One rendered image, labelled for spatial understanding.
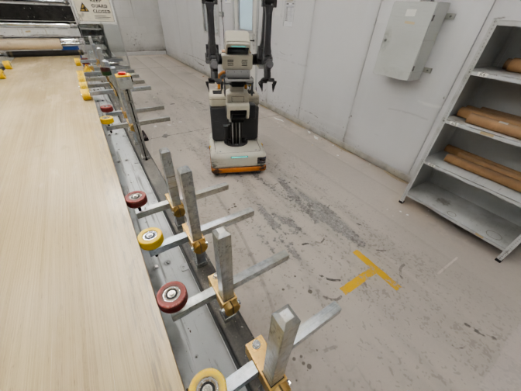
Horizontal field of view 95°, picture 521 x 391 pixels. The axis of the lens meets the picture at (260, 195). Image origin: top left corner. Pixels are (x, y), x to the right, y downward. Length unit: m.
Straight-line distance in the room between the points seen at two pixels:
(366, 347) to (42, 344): 1.51
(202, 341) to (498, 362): 1.71
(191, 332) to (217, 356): 0.13
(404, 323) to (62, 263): 1.82
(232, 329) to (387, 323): 1.21
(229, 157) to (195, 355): 2.04
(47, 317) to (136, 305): 0.21
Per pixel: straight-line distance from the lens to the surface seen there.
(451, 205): 2.94
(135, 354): 0.71
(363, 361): 1.73
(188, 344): 0.99
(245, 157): 2.66
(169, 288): 0.77
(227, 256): 0.63
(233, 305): 0.79
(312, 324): 0.78
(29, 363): 0.82
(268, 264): 0.88
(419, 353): 1.90
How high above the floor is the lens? 1.53
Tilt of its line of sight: 38 degrees down
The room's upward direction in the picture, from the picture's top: 3 degrees clockwise
